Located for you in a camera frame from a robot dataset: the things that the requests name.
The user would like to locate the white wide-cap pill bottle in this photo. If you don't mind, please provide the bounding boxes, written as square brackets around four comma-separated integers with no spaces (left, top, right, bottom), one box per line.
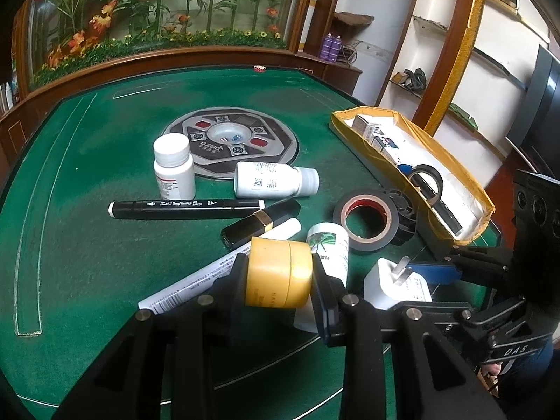
[153,135,196,200]

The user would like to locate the black items on shelf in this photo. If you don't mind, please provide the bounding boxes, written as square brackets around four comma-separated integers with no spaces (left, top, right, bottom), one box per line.
[391,68,427,92]

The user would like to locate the white pen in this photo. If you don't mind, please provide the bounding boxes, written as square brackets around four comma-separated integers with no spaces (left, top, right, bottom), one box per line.
[138,219,302,316]

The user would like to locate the green item on shelf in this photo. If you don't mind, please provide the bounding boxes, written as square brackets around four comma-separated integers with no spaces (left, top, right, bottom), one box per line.
[450,103,477,130]

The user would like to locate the yellow round jar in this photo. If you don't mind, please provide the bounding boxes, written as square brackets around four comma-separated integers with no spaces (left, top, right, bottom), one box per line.
[244,236,315,309]

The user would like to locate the black art marker white ends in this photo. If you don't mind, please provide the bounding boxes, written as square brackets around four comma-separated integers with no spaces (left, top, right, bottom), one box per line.
[108,198,266,220]

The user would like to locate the white yellow rolled pole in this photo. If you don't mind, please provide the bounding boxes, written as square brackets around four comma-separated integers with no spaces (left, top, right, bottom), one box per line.
[300,0,327,53]

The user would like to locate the white bottle green leaf print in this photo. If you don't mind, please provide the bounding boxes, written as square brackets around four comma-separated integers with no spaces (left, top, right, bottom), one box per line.
[293,222,350,333]

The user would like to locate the white narrow-cap plastic bottle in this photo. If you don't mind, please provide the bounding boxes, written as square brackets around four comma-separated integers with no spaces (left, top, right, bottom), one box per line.
[234,162,320,198]

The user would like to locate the brown wooden corner shelf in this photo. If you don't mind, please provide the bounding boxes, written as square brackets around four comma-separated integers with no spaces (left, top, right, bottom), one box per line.
[333,12,376,27]

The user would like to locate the white charger plug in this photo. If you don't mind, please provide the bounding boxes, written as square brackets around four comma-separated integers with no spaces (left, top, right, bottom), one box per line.
[363,256,434,311]

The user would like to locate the flower mural panel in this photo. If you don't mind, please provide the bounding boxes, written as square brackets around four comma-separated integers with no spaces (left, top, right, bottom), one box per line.
[26,0,307,92]

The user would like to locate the black gold-band lipstick tube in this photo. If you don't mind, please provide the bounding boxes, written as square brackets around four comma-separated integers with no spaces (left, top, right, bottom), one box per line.
[220,198,302,250]

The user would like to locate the black rectangular case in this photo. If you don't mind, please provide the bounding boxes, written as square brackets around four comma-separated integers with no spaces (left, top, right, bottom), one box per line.
[431,197,465,236]

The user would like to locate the black tape roll beige core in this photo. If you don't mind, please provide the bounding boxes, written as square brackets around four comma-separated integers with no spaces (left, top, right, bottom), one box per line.
[407,164,445,204]

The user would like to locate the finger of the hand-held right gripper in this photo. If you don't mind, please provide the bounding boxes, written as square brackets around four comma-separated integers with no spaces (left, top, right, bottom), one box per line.
[410,245,521,290]
[385,295,554,364]

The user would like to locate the yellow taped cardboard tray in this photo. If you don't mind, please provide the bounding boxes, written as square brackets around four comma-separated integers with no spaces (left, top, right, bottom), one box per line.
[329,106,496,246]

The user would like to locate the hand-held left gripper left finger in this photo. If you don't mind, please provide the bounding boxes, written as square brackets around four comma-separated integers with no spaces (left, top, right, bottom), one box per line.
[52,254,251,420]

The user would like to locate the black tape roll red core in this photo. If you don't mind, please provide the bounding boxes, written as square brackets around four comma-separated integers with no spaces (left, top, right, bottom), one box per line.
[332,190,399,255]

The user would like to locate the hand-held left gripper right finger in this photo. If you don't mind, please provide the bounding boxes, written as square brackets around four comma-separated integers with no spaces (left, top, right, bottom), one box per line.
[310,250,504,420]

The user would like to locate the grey round table control panel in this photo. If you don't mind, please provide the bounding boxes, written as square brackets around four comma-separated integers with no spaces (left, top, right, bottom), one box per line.
[163,106,299,179]

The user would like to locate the tangled cables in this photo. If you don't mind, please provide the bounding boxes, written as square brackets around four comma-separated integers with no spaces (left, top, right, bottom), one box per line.
[339,41,359,67]

